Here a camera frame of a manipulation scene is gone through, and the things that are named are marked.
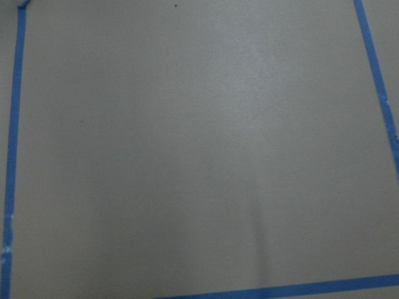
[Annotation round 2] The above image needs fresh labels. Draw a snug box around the blue floor marking tape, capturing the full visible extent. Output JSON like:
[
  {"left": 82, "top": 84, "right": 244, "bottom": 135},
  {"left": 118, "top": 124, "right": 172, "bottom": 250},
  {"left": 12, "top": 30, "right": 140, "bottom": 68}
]
[{"left": 1, "top": 1, "right": 398, "bottom": 298}]

